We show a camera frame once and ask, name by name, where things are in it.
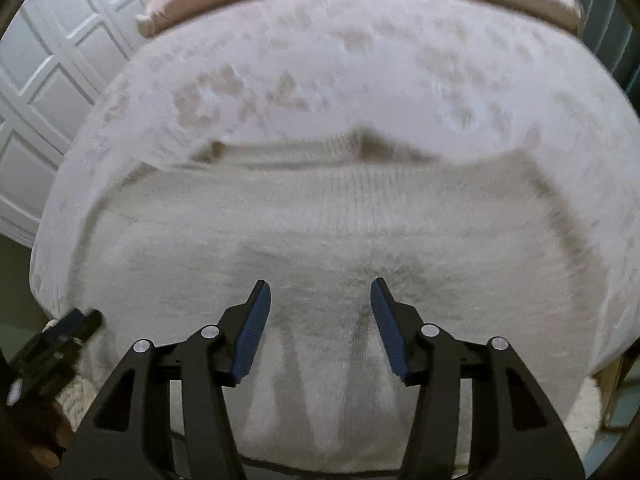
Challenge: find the beige sweater with black hearts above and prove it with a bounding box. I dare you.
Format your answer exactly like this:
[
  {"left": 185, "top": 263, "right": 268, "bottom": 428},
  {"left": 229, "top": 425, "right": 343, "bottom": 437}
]
[{"left": 67, "top": 130, "right": 604, "bottom": 474}]

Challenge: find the cream fluffy rug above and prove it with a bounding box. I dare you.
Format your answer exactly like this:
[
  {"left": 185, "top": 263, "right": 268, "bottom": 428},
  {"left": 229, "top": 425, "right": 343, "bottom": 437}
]
[{"left": 41, "top": 318, "right": 101, "bottom": 434}]

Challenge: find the white panelled wardrobe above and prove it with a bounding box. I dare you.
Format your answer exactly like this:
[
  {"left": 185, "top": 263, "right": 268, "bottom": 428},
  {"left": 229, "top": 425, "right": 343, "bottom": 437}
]
[{"left": 1, "top": 0, "right": 148, "bottom": 246}]

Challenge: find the pink floral bed mattress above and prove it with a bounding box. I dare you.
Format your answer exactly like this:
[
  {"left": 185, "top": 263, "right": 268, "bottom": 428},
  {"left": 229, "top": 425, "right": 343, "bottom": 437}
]
[{"left": 29, "top": 0, "right": 639, "bottom": 366}]

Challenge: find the striped grey curtain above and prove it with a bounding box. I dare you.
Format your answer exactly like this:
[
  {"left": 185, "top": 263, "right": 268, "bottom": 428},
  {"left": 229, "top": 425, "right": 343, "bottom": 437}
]
[{"left": 579, "top": 0, "right": 639, "bottom": 107}]

